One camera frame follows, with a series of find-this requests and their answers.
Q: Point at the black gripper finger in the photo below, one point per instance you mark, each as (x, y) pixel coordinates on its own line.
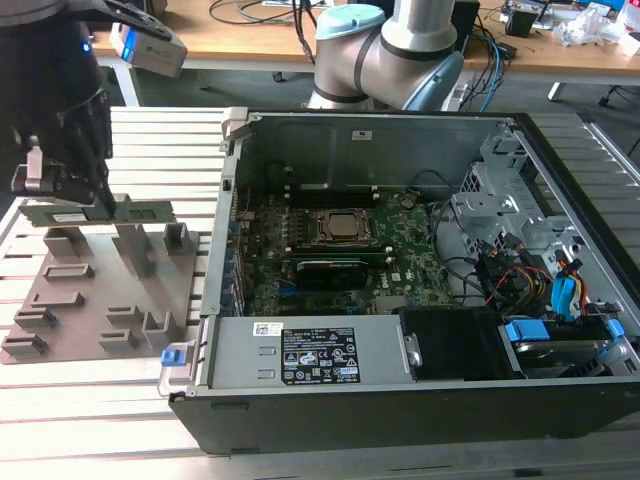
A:
(90, 150)

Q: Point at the green RAM stick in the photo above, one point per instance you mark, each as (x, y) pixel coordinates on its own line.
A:
(145, 212)

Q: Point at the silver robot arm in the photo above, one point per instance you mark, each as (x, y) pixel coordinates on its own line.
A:
(345, 55)

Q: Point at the black RAM slot white clips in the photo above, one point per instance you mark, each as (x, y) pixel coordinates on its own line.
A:
(332, 189)
(340, 259)
(332, 199)

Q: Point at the grey parts rack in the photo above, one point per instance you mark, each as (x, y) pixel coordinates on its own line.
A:
(125, 300)

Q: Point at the blue case release latch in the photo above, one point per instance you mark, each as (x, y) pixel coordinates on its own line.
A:
(170, 357)

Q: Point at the grey power supply unit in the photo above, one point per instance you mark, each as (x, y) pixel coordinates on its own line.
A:
(240, 360)

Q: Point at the CPU with metal top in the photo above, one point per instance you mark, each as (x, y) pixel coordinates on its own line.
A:
(345, 224)

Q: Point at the black graphics card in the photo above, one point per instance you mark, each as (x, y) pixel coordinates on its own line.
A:
(330, 275)

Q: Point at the round coin battery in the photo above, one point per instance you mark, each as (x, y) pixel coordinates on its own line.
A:
(407, 203)

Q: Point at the green motherboard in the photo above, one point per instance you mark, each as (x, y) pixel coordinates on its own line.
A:
(415, 240)

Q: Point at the white power strip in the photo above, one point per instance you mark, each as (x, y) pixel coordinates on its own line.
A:
(453, 95)

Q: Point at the open black PC case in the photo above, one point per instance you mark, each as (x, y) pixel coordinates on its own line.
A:
(350, 420)

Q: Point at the metal drive cage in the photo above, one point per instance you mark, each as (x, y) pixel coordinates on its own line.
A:
(480, 210)

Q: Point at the black drive bay cover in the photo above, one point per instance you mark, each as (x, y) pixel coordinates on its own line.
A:
(455, 345)

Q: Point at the small black box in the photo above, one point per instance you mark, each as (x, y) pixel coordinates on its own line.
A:
(520, 22)

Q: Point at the hard disk blue carrier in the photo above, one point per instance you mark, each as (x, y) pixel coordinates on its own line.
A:
(527, 332)

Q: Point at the crumpled clear plastic bag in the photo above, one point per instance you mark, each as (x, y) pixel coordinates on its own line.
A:
(590, 22)

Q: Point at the silver bracket wrist camera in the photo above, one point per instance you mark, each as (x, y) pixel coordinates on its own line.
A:
(34, 170)

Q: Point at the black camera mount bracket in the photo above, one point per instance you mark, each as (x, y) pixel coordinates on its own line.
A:
(140, 21)

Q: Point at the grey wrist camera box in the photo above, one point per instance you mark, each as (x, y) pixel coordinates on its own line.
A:
(155, 55)

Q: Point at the wooden desk white frame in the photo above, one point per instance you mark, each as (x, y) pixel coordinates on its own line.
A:
(225, 40)

